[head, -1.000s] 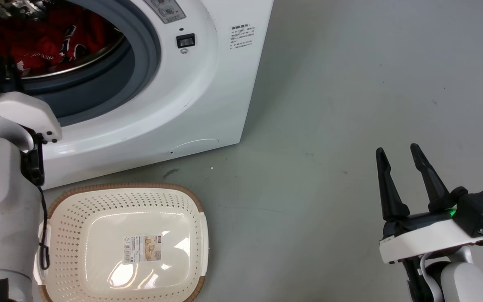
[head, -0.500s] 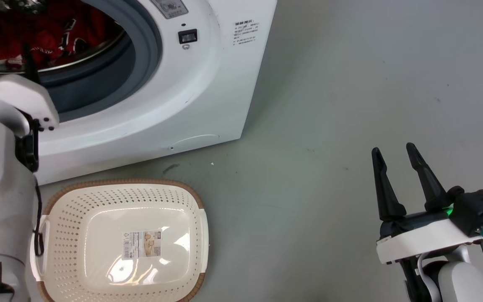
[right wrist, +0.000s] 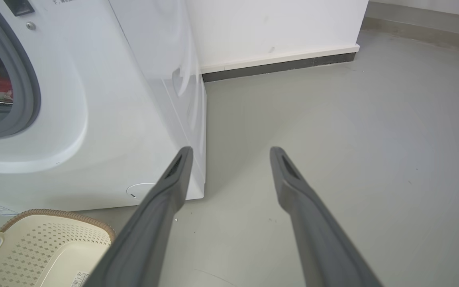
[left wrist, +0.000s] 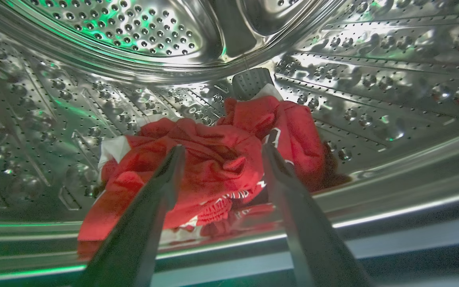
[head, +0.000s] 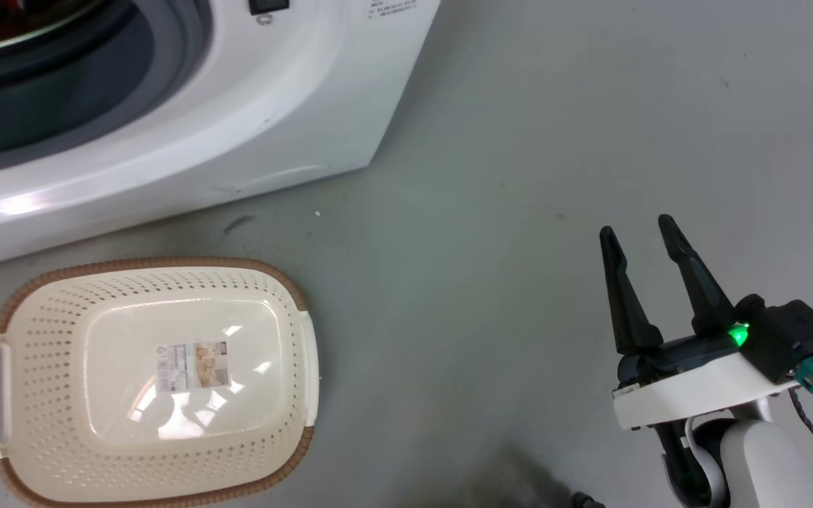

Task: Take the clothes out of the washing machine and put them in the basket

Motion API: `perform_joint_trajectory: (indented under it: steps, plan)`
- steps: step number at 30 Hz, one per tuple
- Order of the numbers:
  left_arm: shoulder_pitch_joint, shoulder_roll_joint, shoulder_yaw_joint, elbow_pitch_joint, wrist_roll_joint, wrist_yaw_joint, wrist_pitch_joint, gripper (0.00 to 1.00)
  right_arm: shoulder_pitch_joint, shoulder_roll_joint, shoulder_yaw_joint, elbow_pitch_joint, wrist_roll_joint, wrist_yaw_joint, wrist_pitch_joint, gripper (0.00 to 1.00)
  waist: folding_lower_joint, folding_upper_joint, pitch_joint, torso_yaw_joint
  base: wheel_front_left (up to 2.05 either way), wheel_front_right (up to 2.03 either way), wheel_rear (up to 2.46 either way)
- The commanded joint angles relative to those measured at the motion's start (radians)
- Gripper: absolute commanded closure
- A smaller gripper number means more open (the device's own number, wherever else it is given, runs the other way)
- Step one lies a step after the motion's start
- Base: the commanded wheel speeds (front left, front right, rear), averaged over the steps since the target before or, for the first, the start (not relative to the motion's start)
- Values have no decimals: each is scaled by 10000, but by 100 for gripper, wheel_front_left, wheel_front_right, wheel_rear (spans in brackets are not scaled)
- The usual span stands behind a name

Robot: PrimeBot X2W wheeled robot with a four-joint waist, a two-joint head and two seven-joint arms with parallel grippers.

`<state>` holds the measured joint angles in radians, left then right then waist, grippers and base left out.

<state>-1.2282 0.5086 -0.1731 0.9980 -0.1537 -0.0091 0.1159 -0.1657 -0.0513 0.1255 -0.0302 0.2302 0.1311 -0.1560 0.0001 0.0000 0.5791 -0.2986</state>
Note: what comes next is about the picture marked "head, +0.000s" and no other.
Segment white front-load washing machine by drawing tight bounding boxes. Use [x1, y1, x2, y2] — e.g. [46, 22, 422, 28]
[0, 0, 442, 270]

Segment black braided cable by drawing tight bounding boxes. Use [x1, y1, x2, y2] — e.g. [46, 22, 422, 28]
[788, 387, 813, 495]

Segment red clothes in drum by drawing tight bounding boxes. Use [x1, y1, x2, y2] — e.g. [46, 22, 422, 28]
[0, 0, 107, 44]

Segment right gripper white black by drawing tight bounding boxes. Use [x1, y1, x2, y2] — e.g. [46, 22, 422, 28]
[599, 214, 813, 431]

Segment cream perforated laundry basket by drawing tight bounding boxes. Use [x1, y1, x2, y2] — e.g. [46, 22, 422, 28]
[0, 257, 320, 508]

